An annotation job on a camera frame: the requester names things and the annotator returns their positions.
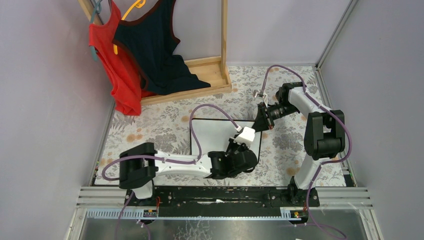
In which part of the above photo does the black framed whiteboard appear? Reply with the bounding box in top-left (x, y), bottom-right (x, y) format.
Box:
top-left (190, 118), bottom-right (263, 163)

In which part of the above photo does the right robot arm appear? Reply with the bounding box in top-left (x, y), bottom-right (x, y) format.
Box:
top-left (253, 82), bottom-right (346, 191)

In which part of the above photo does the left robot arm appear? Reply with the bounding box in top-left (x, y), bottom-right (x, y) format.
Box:
top-left (118, 142), bottom-right (258, 200)

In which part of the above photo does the wooden clothes rack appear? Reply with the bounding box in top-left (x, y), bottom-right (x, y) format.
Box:
top-left (80, 0), bottom-right (232, 106)

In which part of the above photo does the floral table mat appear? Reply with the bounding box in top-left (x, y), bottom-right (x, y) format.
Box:
top-left (94, 65), bottom-right (347, 187)

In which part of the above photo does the red tank top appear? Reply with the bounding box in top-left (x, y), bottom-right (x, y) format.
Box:
top-left (88, 1), bottom-right (155, 116)

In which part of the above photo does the navy tank top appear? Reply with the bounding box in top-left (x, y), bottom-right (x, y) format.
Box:
top-left (112, 0), bottom-right (211, 96)

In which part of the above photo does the yellow hanger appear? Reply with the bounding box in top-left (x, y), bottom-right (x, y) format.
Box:
top-left (112, 0), bottom-right (147, 56)

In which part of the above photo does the teal hanger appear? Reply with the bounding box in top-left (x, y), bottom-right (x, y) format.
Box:
top-left (89, 0), bottom-right (104, 62)

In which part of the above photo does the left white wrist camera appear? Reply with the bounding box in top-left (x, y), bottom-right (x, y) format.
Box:
top-left (234, 126), bottom-right (256, 147)

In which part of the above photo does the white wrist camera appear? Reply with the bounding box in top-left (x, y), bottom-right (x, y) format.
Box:
top-left (253, 90), bottom-right (268, 107)
top-left (234, 126), bottom-right (256, 147)

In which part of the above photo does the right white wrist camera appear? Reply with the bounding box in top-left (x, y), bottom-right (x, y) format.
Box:
top-left (253, 90), bottom-right (268, 107)

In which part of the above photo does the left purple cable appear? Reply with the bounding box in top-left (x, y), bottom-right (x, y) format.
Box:
top-left (100, 103), bottom-right (241, 240)

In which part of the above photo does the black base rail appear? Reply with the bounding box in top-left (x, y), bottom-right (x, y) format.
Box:
top-left (127, 186), bottom-right (320, 218)

